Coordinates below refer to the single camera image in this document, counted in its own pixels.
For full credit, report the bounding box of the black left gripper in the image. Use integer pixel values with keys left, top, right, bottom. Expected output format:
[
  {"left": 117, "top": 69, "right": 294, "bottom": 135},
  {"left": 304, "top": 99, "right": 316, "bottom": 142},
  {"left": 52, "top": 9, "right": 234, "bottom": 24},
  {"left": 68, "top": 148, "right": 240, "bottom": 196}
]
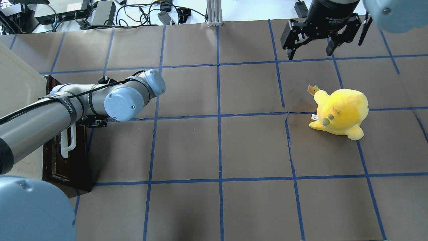
[{"left": 76, "top": 115, "right": 108, "bottom": 128}]

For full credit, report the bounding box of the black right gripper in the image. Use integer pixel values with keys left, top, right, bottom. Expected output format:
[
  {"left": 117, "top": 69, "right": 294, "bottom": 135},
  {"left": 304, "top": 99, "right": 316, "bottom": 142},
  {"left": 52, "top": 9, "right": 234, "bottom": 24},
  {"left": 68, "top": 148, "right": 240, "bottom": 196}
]
[{"left": 280, "top": 0, "right": 362, "bottom": 60}]

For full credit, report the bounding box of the white plastic drawer handle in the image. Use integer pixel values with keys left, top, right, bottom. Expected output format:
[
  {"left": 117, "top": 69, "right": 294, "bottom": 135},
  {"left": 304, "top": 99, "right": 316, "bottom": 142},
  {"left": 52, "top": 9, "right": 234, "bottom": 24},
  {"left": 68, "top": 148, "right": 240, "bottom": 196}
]
[{"left": 60, "top": 124, "right": 77, "bottom": 159}]

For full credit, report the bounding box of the dark wooden drawer front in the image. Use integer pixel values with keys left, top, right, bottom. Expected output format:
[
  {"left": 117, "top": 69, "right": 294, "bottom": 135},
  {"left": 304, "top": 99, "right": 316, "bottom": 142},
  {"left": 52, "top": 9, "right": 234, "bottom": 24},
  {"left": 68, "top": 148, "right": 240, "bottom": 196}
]
[{"left": 47, "top": 125, "right": 90, "bottom": 183}]

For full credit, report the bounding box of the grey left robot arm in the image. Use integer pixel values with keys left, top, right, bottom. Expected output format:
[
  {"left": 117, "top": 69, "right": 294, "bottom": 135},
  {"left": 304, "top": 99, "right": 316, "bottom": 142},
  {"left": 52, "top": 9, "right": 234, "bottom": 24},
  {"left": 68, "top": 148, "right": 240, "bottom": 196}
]
[{"left": 0, "top": 69, "right": 166, "bottom": 241}]

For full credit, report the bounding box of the black power brick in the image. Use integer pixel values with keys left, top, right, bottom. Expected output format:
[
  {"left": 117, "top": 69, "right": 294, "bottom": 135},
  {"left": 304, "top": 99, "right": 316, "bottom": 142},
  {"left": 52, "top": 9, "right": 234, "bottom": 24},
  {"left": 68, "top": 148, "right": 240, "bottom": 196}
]
[{"left": 294, "top": 0, "right": 309, "bottom": 18}]

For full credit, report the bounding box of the yellow plush toy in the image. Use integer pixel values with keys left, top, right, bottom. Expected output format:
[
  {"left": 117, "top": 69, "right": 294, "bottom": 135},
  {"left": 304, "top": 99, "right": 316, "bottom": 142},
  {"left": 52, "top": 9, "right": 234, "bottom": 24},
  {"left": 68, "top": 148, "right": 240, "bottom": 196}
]
[{"left": 307, "top": 85, "right": 369, "bottom": 141}]

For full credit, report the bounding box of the grey power adapter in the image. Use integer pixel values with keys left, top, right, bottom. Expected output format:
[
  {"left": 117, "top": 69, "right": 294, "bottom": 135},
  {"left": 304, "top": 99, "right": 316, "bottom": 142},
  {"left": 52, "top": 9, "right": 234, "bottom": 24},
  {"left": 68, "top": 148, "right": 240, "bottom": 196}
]
[{"left": 91, "top": 0, "right": 116, "bottom": 26}]

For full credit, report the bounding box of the black electronics box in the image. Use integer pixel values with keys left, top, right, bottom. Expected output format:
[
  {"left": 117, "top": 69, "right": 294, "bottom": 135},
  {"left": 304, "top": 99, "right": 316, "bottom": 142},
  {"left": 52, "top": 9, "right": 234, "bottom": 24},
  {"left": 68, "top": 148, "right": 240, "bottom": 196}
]
[{"left": 34, "top": 0, "right": 92, "bottom": 25}]

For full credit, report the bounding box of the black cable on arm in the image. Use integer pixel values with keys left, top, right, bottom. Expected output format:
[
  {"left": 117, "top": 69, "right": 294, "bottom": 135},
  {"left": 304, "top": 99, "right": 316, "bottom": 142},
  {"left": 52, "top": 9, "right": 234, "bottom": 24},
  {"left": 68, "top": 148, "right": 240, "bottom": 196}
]
[{"left": 0, "top": 70, "right": 147, "bottom": 125}]

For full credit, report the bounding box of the aluminium profile post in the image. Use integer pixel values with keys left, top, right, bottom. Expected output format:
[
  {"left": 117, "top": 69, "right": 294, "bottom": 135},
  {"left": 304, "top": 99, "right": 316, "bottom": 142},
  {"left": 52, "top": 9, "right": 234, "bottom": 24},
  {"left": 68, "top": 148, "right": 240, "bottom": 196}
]
[{"left": 206, "top": 0, "right": 223, "bottom": 26}]

